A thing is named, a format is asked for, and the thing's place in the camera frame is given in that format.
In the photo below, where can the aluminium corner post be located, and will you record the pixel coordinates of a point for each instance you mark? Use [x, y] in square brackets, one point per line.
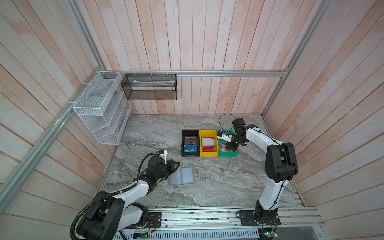
[85, 32]
[321, 10]

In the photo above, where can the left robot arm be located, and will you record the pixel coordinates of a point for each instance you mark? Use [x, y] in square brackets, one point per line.
[109, 213]

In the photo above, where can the black mesh basket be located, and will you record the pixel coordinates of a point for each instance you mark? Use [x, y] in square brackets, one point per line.
[150, 87]

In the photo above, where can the white wire mesh rack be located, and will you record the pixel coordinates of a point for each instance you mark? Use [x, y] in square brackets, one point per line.
[103, 108]

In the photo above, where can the horizontal aluminium rail back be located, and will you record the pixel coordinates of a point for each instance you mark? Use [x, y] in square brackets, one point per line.
[261, 73]

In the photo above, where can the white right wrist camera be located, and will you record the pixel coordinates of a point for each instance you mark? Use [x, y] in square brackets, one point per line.
[224, 136]

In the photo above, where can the green plastic bin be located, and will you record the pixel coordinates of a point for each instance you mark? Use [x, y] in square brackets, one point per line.
[223, 150]

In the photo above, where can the grey card holder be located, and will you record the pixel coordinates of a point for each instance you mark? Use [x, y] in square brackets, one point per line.
[182, 176]

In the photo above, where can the black plastic bin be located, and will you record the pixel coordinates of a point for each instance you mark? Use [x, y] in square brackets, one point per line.
[190, 143]

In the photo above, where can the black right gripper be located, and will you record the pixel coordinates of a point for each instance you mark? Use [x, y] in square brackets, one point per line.
[232, 148]

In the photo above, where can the aluminium rail left wall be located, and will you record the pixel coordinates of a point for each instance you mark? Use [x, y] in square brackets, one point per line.
[30, 161]

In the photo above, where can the aluminium corner post left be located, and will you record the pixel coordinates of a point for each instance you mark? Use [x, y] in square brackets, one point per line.
[85, 32]

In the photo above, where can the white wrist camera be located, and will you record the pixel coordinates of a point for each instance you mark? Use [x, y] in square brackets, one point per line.
[224, 136]
[163, 154]

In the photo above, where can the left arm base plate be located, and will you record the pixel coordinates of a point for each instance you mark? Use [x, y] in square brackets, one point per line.
[151, 220]

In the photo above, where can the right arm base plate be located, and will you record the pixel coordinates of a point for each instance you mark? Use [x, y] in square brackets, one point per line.
[255, 218]

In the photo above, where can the yellow plastic bin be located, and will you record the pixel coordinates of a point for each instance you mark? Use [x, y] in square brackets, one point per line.
[209, 146]

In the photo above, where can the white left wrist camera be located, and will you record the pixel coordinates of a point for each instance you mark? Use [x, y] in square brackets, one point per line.
[163, 154]

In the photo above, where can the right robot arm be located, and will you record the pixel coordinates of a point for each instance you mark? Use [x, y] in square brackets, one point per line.
[280, 165]

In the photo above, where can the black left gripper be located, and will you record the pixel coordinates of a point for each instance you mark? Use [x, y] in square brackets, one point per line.
[170, 164]

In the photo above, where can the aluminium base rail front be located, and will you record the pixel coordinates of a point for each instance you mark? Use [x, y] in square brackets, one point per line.
[204, 218]

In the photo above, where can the aluminium corner post right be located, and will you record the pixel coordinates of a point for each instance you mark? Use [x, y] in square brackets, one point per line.
[321, 10]

